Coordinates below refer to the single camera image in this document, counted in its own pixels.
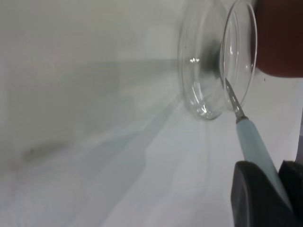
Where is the metal spoon with pale handle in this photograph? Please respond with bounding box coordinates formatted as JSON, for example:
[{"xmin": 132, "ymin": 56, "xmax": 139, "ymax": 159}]
[{"xmin": 202, "ymin": 39, "xmax": 293, "ymax": 213}]

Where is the clear round glass dish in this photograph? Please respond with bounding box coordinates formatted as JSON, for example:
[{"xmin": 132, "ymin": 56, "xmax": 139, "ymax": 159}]
[{"xmin": 177, "ymin": 0, "xmax": 258, "ymax": 122}]

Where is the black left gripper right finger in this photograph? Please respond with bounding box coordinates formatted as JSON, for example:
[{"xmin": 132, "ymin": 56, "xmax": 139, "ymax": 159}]
[{"xmin": 278, "ymin": 160, "xmax": 303, "ymax": 227}]

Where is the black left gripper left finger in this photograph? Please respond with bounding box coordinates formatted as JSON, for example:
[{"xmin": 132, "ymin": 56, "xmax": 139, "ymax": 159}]
[{"xmin": 231, "ymin": 160, "xmax": 300, "ymax": 227}]

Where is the red ceramic mug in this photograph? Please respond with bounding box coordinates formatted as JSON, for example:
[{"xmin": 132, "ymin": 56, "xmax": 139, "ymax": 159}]
[{"xmin": 254, "ymin": 0, "xmax": 303, "ymax": 79}]

